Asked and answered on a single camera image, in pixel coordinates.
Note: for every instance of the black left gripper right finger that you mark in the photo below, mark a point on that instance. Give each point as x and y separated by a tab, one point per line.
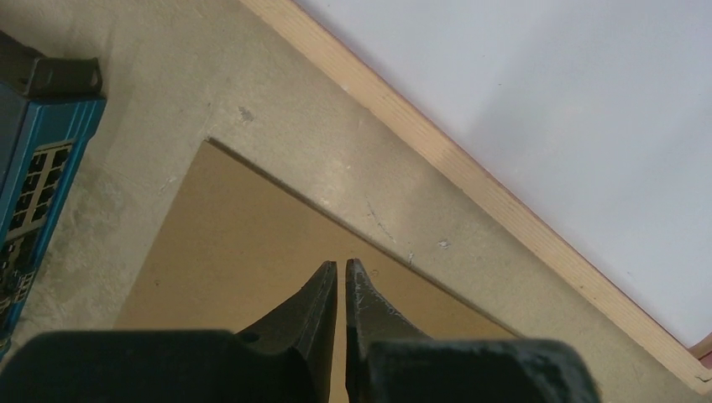
389	359

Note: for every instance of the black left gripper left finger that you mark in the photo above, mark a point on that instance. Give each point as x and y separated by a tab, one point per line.
286	356

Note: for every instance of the dark blue network switch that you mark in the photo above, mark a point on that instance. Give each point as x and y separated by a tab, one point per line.
50	109

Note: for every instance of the brown cardboard backing board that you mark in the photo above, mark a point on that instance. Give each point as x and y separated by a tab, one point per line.
235	244

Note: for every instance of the blue landscape photo print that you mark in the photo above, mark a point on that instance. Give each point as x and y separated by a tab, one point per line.
595	114

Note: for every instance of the pink wooden picture frame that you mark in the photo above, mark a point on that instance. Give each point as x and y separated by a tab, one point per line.
341	65

